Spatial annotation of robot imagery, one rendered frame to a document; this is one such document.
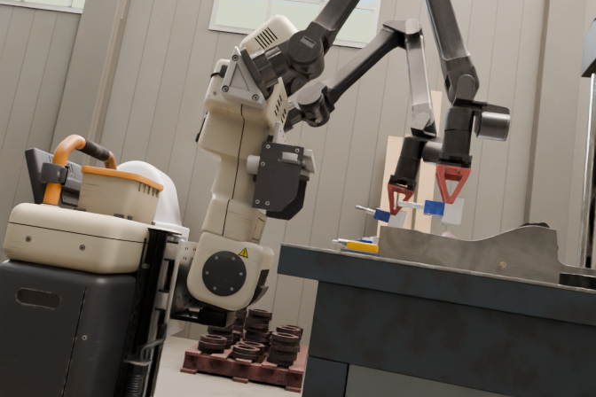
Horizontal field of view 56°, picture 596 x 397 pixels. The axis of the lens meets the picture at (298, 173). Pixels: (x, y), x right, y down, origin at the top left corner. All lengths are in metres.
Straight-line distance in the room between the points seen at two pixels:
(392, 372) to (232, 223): 0.73
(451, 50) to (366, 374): 0.78
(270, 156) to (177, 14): 4.19
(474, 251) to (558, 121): 3.84
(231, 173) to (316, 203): 3.39
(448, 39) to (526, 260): 0.50
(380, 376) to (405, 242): 0.63
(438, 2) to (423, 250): 0.55
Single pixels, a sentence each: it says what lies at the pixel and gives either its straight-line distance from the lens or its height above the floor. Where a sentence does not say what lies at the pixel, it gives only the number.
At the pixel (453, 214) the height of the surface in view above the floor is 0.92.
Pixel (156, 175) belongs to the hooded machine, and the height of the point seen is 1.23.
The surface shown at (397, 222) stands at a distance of 1.46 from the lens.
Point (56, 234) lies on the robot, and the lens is 1.29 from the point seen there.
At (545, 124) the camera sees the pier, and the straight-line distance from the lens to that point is 5.04.
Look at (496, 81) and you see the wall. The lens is 5.17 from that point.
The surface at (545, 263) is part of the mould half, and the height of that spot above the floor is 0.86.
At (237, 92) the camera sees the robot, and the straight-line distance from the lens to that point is 1.25.
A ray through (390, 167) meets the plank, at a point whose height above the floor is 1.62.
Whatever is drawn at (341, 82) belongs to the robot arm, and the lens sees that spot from 1.70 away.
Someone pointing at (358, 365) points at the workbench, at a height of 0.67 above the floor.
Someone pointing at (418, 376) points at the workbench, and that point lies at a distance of 0.69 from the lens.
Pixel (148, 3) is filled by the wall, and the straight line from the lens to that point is 5.57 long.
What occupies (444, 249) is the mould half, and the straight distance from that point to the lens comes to 1.29.
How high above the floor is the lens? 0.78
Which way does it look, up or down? 9 degrees up
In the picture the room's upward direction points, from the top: 9 degrees clockwise
